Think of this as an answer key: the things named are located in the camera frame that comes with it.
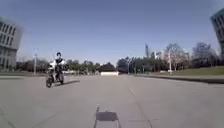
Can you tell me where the person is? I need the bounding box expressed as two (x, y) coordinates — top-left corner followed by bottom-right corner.
(54, 51), (65, 76)

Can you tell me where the row of trees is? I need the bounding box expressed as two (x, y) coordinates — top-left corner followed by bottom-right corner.
(116, 42), (224, 75)
(15, 57), (117, 76)

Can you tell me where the glass high-rise building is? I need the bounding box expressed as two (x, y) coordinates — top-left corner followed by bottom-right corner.
(210, 7), (224, 58)

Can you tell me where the street lamp pole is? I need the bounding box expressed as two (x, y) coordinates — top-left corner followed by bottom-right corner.
(32, 48), (40, 76)

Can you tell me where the grass slope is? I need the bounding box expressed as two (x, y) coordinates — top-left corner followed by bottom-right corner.
(149, 65), (224, 77)

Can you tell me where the pale multi-storey building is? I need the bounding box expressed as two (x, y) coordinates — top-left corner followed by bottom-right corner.
(0, 17), (24, 71)

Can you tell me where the low white building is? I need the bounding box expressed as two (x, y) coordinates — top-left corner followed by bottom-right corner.
(99, 70), (120, 77)

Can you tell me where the grey paved plaza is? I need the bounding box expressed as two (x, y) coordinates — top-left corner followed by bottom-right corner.
(0, 73), (224, 128)

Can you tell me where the motor scooter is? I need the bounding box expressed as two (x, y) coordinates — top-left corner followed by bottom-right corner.
(45, 61), (66, 89)

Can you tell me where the distant tower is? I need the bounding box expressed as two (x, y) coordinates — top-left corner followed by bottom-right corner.
(144, 42), (151, 60)

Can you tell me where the white pole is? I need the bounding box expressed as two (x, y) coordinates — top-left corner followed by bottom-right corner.
(167, 48), (173, 75)

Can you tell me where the dark kerb strip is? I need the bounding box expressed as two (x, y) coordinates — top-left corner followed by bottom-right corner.
(132, 73), (224, 85)

